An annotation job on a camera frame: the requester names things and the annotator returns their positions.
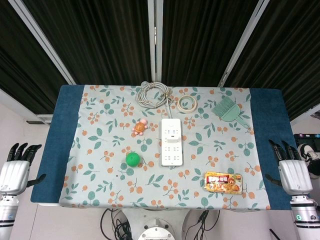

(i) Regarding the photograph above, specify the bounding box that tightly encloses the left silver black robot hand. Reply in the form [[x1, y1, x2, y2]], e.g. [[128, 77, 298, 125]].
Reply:
[[0, 142, 47, 196]]

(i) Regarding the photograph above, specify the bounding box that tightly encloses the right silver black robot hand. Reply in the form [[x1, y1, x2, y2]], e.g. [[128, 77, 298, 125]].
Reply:
[[264, 139, 314, 198]]

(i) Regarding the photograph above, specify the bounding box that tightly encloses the white power strip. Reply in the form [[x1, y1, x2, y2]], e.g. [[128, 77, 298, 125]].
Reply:
[[160, 118, 184, 168]]

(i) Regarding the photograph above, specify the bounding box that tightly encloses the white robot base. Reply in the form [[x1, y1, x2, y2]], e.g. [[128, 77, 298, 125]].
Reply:
[[137, 209, 187, 240]]

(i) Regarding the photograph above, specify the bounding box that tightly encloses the black white sneaker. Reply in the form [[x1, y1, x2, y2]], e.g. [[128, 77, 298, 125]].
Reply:
[[297, 143, 320, 179]]

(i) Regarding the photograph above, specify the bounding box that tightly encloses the black device with coloured labels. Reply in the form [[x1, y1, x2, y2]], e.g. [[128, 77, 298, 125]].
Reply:
[[293, 133, 320, 151]]

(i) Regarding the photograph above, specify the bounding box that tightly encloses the blue table cover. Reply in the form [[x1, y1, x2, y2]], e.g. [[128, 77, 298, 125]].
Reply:
[[30, 84, 301, 212]]

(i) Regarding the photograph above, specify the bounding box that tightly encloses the yellow red curry box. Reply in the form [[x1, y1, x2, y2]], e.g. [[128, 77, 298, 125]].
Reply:
[[203, 170, 244, 196]]

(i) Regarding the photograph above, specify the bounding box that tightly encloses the mint green mini dustpan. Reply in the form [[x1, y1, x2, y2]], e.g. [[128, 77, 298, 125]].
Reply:
[[221, 104, 252, 130]]

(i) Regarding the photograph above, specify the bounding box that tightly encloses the mint green mini brush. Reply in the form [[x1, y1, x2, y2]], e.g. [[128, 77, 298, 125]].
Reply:
[[211, 97, 237, 117]]

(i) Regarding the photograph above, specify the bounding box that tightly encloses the black pleated curtain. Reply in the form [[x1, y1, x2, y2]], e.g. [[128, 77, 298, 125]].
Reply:
[[161, 0, 264, 87], [223, 0, 320, 121], [0, 0, 74, 111], [21, 0, 154, 86]]

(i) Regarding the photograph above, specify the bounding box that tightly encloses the floral tablecloth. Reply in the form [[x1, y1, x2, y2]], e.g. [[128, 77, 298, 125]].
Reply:
[[58, 84, 272, 211]]

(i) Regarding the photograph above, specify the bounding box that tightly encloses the green ball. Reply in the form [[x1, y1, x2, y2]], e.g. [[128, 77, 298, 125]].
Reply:
[[125, 152, 141, 167]]

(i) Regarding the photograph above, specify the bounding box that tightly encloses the beige tape roll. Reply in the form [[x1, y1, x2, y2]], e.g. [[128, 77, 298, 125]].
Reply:
[[177, 94, 199, 114]]

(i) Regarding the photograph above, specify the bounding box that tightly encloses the orange pink turtle toy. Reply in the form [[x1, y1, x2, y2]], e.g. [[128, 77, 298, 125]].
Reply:
[[132, 119, 150, 136]]

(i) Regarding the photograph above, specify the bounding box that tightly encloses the black cable bundle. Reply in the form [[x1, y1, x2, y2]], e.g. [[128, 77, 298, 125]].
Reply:
[[191, 209, 214, 240], [99, 208, 137, 240]]

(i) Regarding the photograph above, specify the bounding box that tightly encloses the white frame post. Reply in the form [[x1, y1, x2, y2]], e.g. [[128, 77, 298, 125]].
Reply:
[[216, 0, 273, 88], [8, 0, 76, 85], [147, 0, 165, 86]]

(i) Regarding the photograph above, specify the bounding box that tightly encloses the grey cable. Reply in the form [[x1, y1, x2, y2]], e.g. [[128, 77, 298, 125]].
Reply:
[[136, 80, 175, 120]]

